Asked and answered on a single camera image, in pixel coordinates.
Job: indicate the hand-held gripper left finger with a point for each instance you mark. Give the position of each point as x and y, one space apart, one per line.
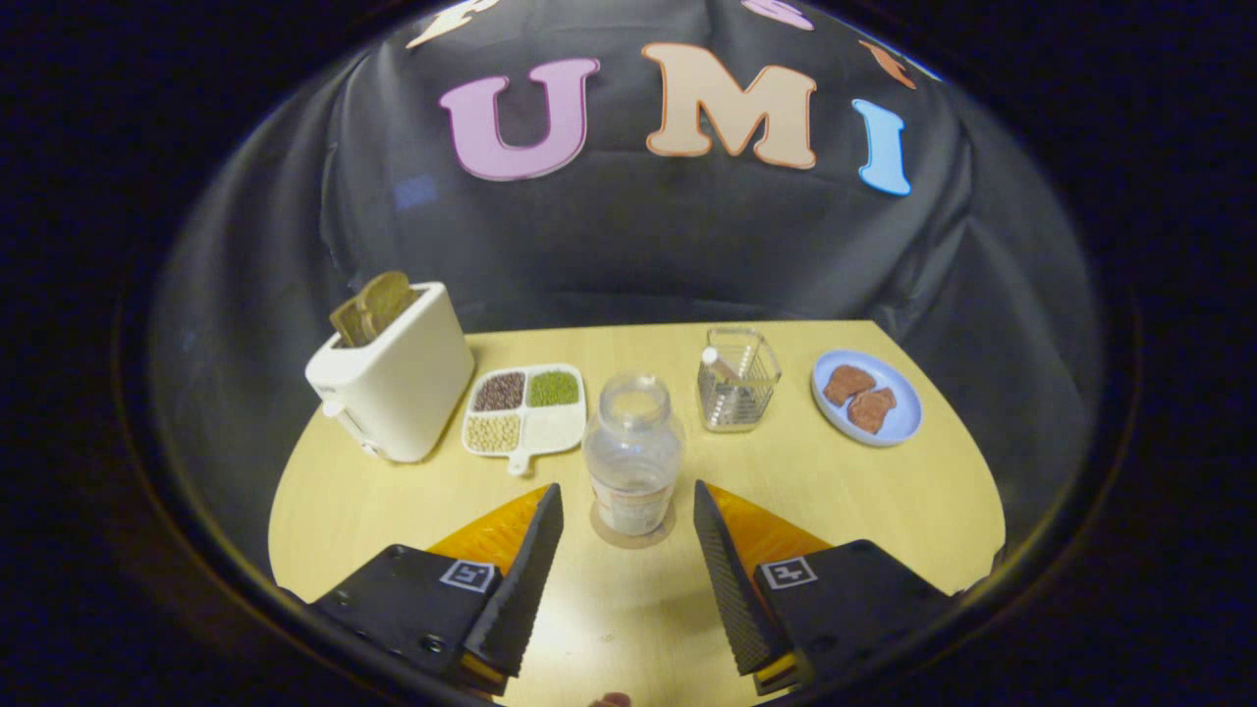
525 579

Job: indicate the white divided tray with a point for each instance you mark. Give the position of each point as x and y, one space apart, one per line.
525 410

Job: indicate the white rice grains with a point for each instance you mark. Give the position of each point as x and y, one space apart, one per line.
555 429

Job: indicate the green mung beans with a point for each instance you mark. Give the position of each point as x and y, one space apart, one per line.
554 388

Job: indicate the pale yellow soybeans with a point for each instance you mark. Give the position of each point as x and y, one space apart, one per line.
492 433

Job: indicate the small white tube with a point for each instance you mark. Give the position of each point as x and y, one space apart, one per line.
722 366

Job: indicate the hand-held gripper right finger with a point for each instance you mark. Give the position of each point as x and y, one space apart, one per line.
732 579

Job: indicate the round tan coaster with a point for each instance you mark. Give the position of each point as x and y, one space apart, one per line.
603 534

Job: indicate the wooden table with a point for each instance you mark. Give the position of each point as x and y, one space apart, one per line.
884 501

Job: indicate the dark brown beans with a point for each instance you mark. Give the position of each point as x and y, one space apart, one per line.
500 391

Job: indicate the brown bread slice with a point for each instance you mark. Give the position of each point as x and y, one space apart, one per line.
388 295
346 322

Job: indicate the clear plastic juice bottle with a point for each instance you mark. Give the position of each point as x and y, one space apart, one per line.
633 462

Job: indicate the light blue plate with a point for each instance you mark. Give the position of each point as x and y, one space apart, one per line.
899 407

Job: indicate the white toaster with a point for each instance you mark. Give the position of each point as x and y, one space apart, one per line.
403 383

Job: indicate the clear ribbed glass cup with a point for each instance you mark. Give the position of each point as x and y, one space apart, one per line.
751 398

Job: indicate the brown meat piece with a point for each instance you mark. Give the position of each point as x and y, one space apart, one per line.
871 410
847 383

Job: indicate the black backdrop cloth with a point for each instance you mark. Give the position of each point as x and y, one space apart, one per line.
638 245

